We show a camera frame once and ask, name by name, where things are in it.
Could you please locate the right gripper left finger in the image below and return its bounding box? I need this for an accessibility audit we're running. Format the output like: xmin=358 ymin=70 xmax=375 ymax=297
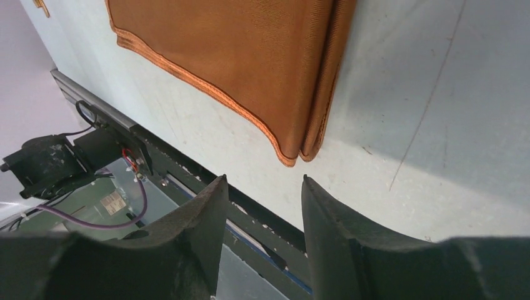
xmin=1 ymin=176 xmax=229 ymax=299

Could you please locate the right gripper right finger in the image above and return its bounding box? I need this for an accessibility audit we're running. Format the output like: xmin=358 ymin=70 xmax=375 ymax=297
xmin=301 ymin=176 xmax=529 ymax=299

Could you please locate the orange cloth napkin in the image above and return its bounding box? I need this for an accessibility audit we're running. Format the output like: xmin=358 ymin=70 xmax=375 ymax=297
xmin=104 ymin=0 xmax=358 ymax=168

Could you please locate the wooden fork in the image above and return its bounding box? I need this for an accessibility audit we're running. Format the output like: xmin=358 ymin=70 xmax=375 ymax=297
xmin=33 ymin=0 xmax=50 ymax=18

